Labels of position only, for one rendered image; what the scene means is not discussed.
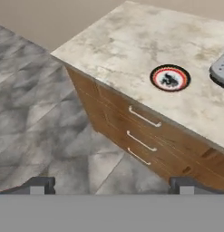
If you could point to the black red white round saucer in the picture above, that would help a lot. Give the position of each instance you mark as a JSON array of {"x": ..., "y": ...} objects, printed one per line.
[{"x": 170, "y": 78}]

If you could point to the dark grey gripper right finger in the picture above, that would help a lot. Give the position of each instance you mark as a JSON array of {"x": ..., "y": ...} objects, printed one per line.
[{"x": 180, "y": 182}]

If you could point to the wooden drawer front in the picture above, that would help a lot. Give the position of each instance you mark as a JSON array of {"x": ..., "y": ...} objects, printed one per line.
[
  {"x": 116, "y": 127},
  {"x": 122, "y": 143},
  {"x": 116, "y": 104}
]

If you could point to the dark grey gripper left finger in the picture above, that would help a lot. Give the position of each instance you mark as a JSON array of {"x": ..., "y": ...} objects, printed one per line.
[{"x": 42, "y": 183}]

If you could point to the brown wooden counter cabinet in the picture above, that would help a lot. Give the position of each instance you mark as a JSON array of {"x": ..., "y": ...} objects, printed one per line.
[{"x": 86, "y": 102}]

